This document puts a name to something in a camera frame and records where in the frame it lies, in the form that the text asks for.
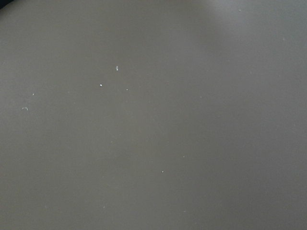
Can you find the black plastic housing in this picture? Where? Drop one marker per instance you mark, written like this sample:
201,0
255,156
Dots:
3,3

